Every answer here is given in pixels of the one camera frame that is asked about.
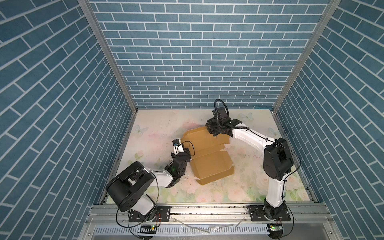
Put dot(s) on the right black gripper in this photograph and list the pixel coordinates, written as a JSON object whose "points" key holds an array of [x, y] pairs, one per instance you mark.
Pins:
{"points": [[208, 124]]}

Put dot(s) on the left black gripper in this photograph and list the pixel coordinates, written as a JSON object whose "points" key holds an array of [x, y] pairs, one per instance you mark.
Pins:
{"points": [[186, 153]]}

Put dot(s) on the brown cardboard paper box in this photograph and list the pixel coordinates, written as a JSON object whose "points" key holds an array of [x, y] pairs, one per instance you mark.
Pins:
{"points": [[210, 161]]}

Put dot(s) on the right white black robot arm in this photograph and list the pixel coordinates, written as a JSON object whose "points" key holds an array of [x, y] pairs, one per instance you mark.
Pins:
{"points": [[278, 159]]}

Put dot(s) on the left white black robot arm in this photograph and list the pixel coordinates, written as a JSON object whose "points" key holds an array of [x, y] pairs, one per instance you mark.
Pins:
{"points": [[128, 188]]}

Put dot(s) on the left green circuit board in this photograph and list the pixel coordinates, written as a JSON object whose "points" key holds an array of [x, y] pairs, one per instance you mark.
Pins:
{"points": [[145, 230]]}

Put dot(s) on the green circuit board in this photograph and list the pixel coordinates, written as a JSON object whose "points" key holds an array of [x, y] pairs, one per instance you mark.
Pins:
{"points": [[274, 228], [145, 230]]}

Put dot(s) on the right green circuit board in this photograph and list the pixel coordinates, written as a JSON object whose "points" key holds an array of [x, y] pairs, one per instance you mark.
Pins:
{"points": [[274, 228]]}

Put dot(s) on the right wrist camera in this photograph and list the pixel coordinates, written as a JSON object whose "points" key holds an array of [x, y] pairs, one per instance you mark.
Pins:
{"points": [[221, 114]]}

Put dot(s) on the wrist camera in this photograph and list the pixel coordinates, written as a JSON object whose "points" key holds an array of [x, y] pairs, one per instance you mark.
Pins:
{"points": [[177, 144], [221, 114]]}

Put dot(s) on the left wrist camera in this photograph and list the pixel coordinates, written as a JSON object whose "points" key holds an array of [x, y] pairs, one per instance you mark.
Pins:
{"points": [[177, 144]]}

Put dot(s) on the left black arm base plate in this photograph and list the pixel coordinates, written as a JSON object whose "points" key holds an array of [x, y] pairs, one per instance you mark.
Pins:
{"points": [[159, 214]]}

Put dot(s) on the white slotted cable duct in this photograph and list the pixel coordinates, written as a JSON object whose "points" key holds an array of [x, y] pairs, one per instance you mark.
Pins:
{"points": [[183, 230]]}

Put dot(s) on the aluminium front rail frame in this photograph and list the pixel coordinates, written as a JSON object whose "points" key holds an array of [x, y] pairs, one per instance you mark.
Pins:
{"points": [[309, 221]]}

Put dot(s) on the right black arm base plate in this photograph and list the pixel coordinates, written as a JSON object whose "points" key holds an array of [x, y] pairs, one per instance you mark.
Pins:
{"points": [[260, 213]]}

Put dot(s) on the right aluminium corner post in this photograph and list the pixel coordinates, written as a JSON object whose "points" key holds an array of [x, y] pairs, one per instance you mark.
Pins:
{"points": [[318, 30]]}

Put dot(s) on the aluminium corner post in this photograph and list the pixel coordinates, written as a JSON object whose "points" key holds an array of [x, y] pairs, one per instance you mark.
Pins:
{"points": [[93, 22], [318, 30]]}

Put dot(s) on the left aluminium corner post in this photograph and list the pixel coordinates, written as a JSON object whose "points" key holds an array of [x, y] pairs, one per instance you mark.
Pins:
{"points": [[93, 22]]}

